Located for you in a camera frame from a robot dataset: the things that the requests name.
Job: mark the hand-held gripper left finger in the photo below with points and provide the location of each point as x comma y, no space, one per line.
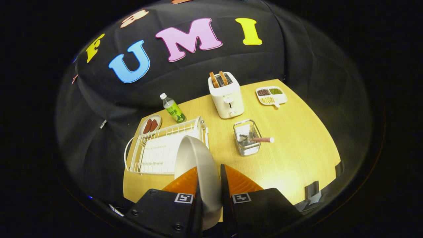
198,215

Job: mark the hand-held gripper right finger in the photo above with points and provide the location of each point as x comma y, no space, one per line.
225,201

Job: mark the white round plate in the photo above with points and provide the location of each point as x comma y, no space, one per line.
195,155

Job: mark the small beige plate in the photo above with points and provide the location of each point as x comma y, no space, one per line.
158,119

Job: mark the white divided bean dish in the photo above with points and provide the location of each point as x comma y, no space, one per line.
271,96

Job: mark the white toaster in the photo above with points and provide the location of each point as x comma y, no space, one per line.
228,99

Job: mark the green label drink bottle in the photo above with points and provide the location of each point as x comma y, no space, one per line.
174,110

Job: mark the brown toast slice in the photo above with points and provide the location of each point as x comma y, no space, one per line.
214,80
223,78

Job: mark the silver clip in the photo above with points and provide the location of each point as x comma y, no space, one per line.
103,124

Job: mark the pink clip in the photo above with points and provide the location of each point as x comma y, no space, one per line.
75,79

